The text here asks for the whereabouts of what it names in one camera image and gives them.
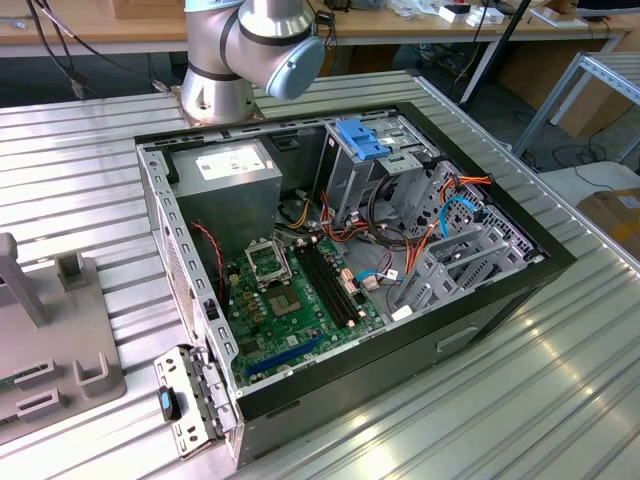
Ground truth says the CPU socket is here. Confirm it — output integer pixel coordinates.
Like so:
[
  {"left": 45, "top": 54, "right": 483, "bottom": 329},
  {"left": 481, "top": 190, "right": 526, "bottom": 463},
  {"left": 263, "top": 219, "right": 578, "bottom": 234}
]
[{"left": 263, "top": 284, "right": 307, "bottom": 319}]

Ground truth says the grey metal disk bay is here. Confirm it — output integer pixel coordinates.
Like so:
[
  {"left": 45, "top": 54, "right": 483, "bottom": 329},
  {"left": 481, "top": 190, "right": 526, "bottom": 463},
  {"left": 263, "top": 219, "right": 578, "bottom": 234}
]
[{"left": 392, "top": 219, "right": 547, "bottom": 322}]

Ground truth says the hinged metal slot bracket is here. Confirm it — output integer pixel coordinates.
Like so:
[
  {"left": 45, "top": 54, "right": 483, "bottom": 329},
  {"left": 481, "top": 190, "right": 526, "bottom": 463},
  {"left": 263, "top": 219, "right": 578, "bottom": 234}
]
[{"left": 152, "top": 342, "right": 241, "bottom": 461}]

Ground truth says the cardboard box with sticker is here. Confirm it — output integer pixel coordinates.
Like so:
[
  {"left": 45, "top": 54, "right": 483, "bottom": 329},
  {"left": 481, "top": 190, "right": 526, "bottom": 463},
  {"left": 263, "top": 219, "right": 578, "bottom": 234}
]
[{"left": 574, "top": 187, "right": 640, "bottom": 262}]

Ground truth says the grey power supply unit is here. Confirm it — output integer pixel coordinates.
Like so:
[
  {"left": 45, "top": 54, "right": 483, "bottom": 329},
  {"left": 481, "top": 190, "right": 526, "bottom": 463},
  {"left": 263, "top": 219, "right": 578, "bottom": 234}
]
[{"left": 167, "top": 138, "right": 285, "bottom": 261}]

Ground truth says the green motherboard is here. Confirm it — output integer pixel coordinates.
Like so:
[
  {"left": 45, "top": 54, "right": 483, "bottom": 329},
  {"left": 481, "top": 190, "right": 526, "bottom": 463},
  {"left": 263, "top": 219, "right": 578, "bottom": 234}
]
[{"left": 222, "top": 233, "right": 390, "bottom": 387}]

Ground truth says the wooden desk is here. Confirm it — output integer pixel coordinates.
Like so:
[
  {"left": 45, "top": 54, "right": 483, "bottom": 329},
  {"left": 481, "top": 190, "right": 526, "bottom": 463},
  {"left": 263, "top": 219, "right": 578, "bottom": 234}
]
[{"left": 0, "top": 0, "right": 635, "bottom": 59}]

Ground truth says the blue expansion slot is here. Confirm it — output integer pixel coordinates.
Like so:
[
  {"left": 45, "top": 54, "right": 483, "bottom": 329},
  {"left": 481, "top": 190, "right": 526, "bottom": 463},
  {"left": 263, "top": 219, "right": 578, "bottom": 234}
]
[{"left": 246, "top": 333, "right": 325, "bottom": 380}]

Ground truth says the yellow black wire bundle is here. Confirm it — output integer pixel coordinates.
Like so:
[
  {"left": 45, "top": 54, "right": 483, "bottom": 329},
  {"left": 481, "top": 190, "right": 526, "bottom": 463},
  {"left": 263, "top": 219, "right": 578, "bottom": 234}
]
[{"left": 278, "top": 197, "right": 316, "bottom": 232}]

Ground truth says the blue plastic drive bracket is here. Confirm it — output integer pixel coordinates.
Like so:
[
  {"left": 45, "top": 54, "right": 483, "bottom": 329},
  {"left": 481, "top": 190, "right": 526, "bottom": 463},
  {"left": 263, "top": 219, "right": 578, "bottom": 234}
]
[{"left": 335, "top": 118, "right": 396, "bottom": 162}]

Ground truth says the pale blue SATA wire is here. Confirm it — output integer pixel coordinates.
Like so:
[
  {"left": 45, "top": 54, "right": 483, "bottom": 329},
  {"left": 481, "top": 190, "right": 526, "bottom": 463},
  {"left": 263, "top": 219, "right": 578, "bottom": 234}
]
[{"left": 356, "top": 268, "right": 403, "bottom": 293}]

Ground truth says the orange red yellow power wire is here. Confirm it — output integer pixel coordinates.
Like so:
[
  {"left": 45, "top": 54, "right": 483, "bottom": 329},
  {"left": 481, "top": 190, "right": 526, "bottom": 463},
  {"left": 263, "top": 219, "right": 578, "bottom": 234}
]
[{"left": 405, "top": 171, "right": 497, "bottom": 275}]

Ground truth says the red orange wire bundle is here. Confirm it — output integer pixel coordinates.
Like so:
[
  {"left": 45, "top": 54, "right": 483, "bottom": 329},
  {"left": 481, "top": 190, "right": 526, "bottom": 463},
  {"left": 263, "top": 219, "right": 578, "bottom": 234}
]
[{"left": 317, "top": 192, "right": 407, "bottom": 251}]

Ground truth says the grey parts rack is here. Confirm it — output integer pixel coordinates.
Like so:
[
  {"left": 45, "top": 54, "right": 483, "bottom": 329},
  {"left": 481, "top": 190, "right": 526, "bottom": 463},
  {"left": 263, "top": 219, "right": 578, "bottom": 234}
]
[{"left": 0, "top": 232, "right": 128, "bottom": 445}]

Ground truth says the white box black top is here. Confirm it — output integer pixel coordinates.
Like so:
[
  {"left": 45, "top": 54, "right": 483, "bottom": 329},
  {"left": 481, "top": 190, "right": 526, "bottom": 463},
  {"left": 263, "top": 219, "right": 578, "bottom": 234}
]
[{"left": 438, "top": 3, "right": 474, "bottom": 24}]

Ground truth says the small white box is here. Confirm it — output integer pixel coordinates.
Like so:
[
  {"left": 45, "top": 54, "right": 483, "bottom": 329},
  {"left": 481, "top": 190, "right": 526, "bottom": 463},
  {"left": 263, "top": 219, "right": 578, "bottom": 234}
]
[{"left": 467, "top": 6, "right": 507, "bottom": 27}]

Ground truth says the green circuit board part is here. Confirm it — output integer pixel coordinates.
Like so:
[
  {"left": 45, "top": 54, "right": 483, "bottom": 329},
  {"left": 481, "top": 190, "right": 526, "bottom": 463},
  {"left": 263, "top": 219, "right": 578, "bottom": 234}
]
[{"left": 0, "top": 368, "right": 40, "bottom": 397}]

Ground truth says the black slanted pole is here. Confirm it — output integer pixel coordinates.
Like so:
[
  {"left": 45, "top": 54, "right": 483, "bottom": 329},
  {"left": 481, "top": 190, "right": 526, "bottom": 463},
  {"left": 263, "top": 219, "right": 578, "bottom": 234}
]
[{"left": 458, "top": 0, "right": 532, "bottom": 105}]

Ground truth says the black cable with plug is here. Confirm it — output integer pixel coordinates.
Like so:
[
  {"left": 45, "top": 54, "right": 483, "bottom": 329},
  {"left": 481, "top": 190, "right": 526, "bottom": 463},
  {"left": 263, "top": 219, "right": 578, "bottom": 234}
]
[{"left": 27, "top": 0, "right": 169, "bottom": 100}]

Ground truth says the black RAM slot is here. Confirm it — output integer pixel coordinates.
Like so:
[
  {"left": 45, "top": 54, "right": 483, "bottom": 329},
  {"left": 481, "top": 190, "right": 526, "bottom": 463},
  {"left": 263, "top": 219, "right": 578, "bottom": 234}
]
[
  {"left": 312, "top": 239, "right": 366, "bottom": 322},
  {"left": 305, "top": 241, "right": 361, "bottom": 325},
  {"left": 299, "top": 243, "right": 355, "bottom": 327},
  {"left": 292, "top": 245, "right": 350, "bottom": 330}
]

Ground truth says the blue black latch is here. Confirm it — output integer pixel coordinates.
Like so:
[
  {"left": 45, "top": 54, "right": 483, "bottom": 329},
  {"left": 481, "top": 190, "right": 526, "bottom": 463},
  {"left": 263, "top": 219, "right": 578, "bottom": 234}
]
[{"left": 157, "top": 384, "right": 185, "bottom": 422}]

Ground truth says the black cable bundle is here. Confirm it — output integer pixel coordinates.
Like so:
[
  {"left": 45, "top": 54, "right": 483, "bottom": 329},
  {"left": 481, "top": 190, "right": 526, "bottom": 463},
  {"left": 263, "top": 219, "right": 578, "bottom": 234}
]
[{"left": 366, "top": 172, "right": 402, "bottom": 247}]

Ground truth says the red black twisted wire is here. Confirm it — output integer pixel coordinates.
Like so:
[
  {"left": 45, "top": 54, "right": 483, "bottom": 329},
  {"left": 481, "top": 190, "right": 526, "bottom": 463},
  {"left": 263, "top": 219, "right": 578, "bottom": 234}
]
[{"left": 189, "top": 221, "right": 228, "bottom": 305}]

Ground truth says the black open PC case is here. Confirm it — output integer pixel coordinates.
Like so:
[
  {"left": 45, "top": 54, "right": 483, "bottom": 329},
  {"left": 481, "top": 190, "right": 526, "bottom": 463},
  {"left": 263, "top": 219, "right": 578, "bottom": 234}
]
[{"left": 133, "top": 101, "right": 577, "bottom": 467}]

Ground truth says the tan flat box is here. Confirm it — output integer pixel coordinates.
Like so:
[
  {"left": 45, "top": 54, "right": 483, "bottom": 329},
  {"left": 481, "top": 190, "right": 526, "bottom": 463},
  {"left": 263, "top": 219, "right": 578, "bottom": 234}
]
[{"left": 528, "top": 6, "right": 590, "bottom": 29}]

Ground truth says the metal socket cover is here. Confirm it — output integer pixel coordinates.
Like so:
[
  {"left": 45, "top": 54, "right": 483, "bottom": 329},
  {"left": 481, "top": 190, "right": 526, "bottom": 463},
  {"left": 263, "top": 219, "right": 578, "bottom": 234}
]
[{"left": 242, "top": 239, "right": 294, "bottom": 286}]

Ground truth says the grey metal drive cage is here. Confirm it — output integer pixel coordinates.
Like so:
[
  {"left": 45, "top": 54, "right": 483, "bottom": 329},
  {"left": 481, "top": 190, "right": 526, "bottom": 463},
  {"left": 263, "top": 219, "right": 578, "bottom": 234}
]
[{"left": 323, "top": 115, "right": 435, "bottom": 229}]

